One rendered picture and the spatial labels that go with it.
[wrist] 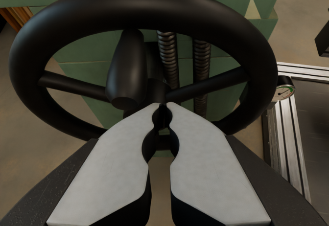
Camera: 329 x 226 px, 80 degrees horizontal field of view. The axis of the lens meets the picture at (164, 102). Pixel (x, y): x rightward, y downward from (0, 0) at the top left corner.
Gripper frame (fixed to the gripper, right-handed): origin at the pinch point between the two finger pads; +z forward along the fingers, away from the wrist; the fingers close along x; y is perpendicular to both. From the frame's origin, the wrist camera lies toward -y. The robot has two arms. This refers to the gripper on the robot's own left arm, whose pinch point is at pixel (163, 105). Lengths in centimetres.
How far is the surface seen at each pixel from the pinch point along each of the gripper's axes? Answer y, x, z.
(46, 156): 66, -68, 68
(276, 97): 14.5, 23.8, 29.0
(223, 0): -5.5, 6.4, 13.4
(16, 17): 2, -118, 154
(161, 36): -2.0, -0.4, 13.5
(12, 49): -2.9, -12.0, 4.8
